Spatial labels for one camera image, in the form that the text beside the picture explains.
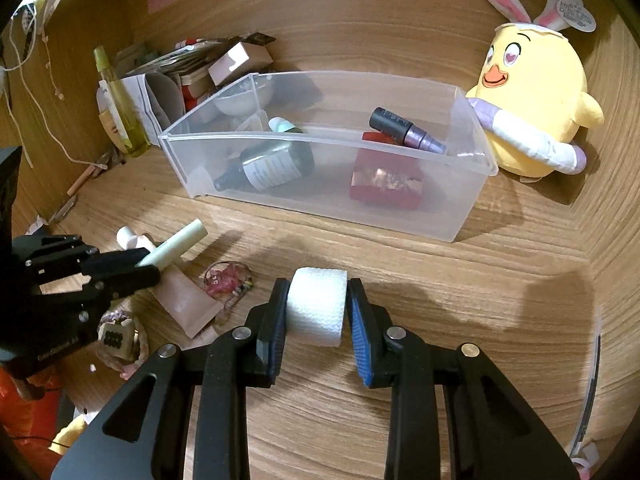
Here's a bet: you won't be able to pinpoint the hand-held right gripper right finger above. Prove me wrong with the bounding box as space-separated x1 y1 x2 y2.
346 276 581 480

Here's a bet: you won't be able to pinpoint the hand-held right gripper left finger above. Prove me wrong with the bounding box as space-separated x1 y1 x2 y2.
50 276 291 480

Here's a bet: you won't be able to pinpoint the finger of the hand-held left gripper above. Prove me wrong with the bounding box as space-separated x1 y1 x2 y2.
15 232 151 286
75 265 162 311

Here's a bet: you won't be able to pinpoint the mint green lip balm tube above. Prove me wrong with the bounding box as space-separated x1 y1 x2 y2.
136 218 208 268

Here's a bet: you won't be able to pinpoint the white tape roll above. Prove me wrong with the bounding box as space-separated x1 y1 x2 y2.
286 266 349 348

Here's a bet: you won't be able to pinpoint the pink squeeze tube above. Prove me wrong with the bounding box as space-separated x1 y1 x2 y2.
152 265 223 338

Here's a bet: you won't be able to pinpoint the pink monster keychain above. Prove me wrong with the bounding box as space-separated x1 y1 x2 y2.
202 260 253 311

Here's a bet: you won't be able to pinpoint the red tea packet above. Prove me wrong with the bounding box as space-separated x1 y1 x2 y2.
348 130 426 209

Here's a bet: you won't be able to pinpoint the clear plastic storage bin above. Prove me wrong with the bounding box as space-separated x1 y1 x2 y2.
158 71 499 243

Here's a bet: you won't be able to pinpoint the dark green glass bottle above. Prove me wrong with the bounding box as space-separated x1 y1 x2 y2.
214 140 316 193

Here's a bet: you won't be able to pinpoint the mint capped small bottle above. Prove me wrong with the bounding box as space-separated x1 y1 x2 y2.
267 116 305 135

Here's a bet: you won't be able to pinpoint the small metal tool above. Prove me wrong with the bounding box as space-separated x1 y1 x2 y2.
47 195 80 223

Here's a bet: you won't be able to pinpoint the orange cloth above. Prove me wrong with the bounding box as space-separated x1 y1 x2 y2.
0 367 66 466

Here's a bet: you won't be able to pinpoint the yellow soft object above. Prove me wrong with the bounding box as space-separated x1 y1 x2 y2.
47 412 93 456

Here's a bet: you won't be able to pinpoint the cream bottle with orange label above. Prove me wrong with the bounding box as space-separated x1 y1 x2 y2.
96 85 126 153

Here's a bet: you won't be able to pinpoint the yellow-green spray bottle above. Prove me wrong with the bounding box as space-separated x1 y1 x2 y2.
93 46 151 157

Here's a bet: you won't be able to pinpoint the white folded papers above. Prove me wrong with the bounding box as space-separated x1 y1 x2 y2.
122 72 186 133

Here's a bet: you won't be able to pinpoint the red box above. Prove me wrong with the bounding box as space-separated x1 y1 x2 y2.
180 80 211 111

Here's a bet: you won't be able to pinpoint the white bowl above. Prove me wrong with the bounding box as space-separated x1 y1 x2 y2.
214 76 273 117

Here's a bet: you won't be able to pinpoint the stack of books and papers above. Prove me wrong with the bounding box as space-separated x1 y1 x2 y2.
112 32 276 86

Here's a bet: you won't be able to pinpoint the red and white tube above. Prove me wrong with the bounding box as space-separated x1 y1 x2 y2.
175 37 221 52

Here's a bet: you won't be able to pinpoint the small white cardboard box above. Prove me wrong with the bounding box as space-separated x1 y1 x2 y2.
207 41 275 87

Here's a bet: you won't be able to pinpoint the yellow chick plush toy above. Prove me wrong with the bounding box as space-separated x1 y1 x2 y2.
462 0 606 183

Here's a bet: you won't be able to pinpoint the wooden handled tool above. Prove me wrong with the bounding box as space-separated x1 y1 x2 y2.
66 162 108 197

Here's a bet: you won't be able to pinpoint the white cord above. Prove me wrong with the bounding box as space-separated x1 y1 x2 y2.
0 0 101 166

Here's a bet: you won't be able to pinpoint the white cable with plug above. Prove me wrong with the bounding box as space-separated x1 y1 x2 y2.
570 305 603 476

